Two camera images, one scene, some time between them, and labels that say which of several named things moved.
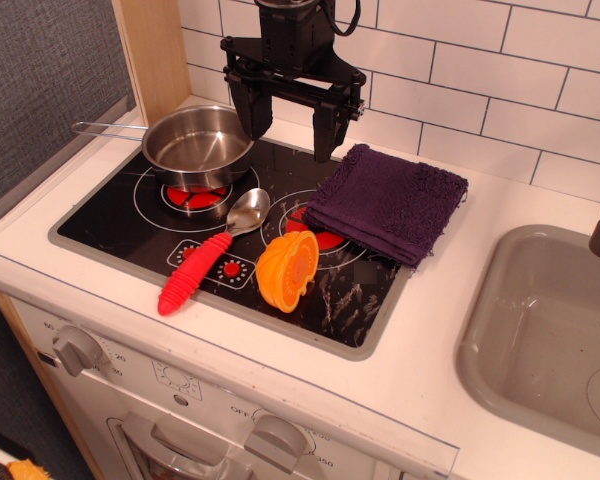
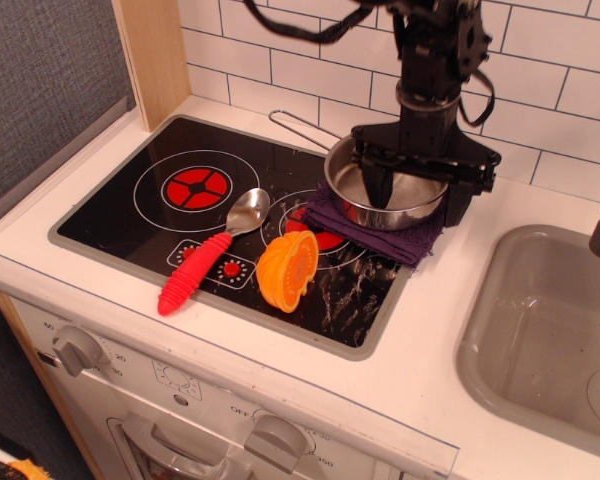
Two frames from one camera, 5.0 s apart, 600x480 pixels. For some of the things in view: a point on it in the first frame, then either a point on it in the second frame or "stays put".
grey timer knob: x=76 y=349 stays put
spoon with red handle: x=247 y=213 stays put
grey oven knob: x=276 y=441 stays put
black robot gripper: x=295 y=52 -> x=429 y=138
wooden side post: x=153 y=53 stays put
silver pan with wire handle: x=194 y=148 -> x=413 y=199
